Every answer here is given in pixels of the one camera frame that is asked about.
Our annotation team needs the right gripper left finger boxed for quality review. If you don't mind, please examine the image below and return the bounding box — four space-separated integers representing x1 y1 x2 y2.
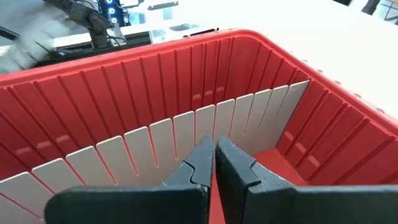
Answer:
44 135 216 224

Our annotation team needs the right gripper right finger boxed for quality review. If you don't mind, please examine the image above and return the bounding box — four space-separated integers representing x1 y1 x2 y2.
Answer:
215 136 398 224

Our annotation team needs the grey slotted divider panel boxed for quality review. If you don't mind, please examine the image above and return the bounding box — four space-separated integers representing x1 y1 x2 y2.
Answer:
0 80 311 224

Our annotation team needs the red plastic bin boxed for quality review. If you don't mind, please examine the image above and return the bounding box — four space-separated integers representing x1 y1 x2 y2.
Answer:
0 29 398 224

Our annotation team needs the clear plastic container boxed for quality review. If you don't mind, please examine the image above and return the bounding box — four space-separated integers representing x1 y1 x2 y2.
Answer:
126 0 218 41

